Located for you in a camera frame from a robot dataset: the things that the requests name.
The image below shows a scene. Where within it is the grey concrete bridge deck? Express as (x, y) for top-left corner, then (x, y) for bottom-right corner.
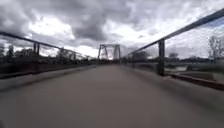
(0, 63), (224, 128)

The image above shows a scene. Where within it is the dark metal mesh railing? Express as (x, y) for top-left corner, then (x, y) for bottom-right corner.
(0, 31), (98, 80)
(120, 8), (224, 77)

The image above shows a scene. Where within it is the row of distant trees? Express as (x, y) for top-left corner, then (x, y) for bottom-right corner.
(128, 50), (224, 64)

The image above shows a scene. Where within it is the rusty steel edge beam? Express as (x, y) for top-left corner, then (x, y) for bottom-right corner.
(165, 73), (224, 92)

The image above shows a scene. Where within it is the bare tree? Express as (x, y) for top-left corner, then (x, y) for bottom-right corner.
(207, 35), (224, 62)

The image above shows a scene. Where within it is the steel truss bridge frame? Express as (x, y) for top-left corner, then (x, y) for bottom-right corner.
(96, 43), (122, 62)

